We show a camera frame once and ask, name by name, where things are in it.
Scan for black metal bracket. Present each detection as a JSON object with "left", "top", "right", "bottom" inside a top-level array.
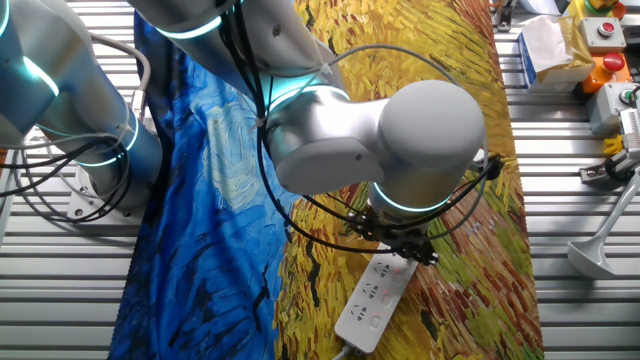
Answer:
[{"left": 492, "top": 0, "right": 517, "bottom": 32}]

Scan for black base cable loops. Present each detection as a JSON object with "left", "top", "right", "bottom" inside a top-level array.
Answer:
[{"left": 0, "top": 137, "right": 134, "bottom": 225}]

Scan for grey cable with plug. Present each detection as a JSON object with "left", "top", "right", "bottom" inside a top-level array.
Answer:
[{"left": 89, "top": 33, "right": 153, "bottom": 124}]

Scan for white camera with grille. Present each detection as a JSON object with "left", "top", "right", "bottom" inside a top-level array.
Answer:
[{"left": 617, "top": 107, "right": 640, "bottom": 151}]

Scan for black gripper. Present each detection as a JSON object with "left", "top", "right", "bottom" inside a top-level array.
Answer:
[{"left": 389, "top": 238, "right": 441, "bottom": 267}]

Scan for black round cable connector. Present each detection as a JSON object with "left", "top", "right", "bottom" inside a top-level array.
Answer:
[{"left": 479, "top": 155, "right": 504, "bottom": 181}]

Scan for white four-socket power strip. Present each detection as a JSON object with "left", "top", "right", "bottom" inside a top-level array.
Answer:
[{"left": 333, "top": 242, "right": 420, "bottom": 355}]

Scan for orange emergency stop button box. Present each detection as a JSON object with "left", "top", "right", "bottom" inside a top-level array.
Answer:
[{"left": 573, "top": 52, "right": 634, "bottom": 97}]

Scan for white tissue box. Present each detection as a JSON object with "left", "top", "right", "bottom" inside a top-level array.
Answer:
[{"left": 519, "top": 14, "right": 596, "bottom": 71}]

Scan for white blue cardboard box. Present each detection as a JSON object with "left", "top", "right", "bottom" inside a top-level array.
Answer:
[{"left": 517, "top": 29, "right": 596, "bottom": 94}]

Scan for grey box with green button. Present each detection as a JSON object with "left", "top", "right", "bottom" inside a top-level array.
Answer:
[{"left": 585, "top": 82, "right": 640, "bottom": 135}]

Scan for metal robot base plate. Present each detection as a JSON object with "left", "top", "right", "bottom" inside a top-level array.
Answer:
[{"left": 66, "top": 167, "right": 146, "bottom": 226}]

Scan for grey box with red button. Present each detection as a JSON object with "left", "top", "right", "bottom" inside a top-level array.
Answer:
[{"left": 577, "top": 17, "right": 627, "bottom": 55}]

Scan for painted wheatfield print cloth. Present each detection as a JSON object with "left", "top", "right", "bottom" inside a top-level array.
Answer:
[{"left": 107, "top": 0, "right": 546, "bottom": 360}]

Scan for small yellow plastic piece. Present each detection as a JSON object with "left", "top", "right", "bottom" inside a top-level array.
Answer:
[{"left": 603, "top": 134, "right": 624, "bottom": 157}]

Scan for thick black cable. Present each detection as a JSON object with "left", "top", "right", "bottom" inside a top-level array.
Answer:
[
  {"left": 219, "top": 0, "right": 504, "bottom": 256},
  {"left": 299, "top": 172, "right": 489, "bottom": 236}
]

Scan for yellow object with green top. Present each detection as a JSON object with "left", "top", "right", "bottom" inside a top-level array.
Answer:
[{"left": 567, "top": 0, "right": 627, "bottom": 21}]

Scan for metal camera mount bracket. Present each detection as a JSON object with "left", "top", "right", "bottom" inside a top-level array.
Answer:
[{"left": 578, "top": 147, "right": 640, "bottom": 185}]

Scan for white paper sheet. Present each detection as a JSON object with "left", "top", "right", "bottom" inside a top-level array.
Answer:
[{"left": 519, "top": 0, "right": 564, "bottom": 15}]

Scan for grey camera stand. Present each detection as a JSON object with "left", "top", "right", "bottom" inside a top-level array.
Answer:
[{"left": 567, "top": 169, "right": 640, "bottom": 280}]

